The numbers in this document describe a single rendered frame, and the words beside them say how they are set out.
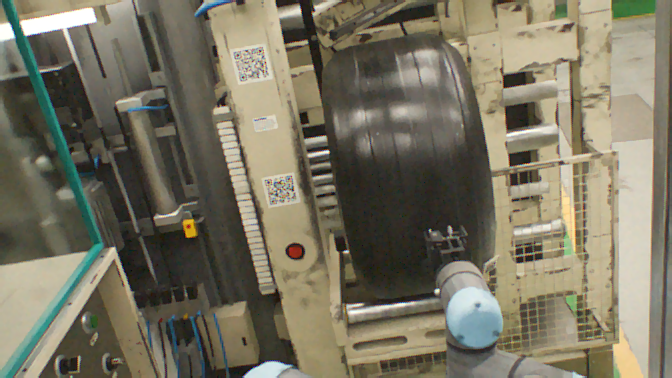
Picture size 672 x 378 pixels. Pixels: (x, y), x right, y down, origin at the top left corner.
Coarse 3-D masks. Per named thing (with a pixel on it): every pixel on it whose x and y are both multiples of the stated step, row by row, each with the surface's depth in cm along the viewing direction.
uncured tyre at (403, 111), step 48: (384, 48) 131; (432, 48) 127; (336, 96) 125; (384, 96) 121; (432, 96) 119; (336, 144) 122; (384, 144) 118; (432, 144) 117; (480, 144) 119; (336, 192) 126; (384, 192) 118; (432, 192) 118; (480, 192) 119; (384, 240) 121; (480, 240) 123; (384, 288) 132; (432, 288) 135
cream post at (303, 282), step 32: (256, 0) 124; (224, 32) 126; (256, 32) 126; (224, 64) 129; (288, 64) 140; (256, 96) 131; (288, 96) 132; (288, 128) 134; (256, 160) 137; (288, 160) 137; (256, 192) 140; (288, 224) 143; (320, 224) 152; (288, 256) 147; (320, 256) 147; (288, 288) 150; (320, 288) 150; (288, 320) 154; (320, 320) 154; (320, 352) 157
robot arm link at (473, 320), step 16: (464, 272) 95; (448, 288) 93; (464, 288) 90; (480, 288) 90; (448, 304) 90; (464, 304) 86; (480, 304) 86; (496, 304) 88; (448, 320) 89; (464, 320) 86; (480, 320) 86; (496, 320) 86; (448, 336) 92; (464, 336) 87; (480, 336) 87; (496, 336) 87
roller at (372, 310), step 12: (384, 300) 145; (396, 300) 144; (408, 300) 144; (420, 300) 143; (432, 300) 143; (348, 312) 144; (360, 312) 144; (372, 312) 144; (384, 312) 144; (396, 312) 144; (408, 312) 144; (420, 312) 144
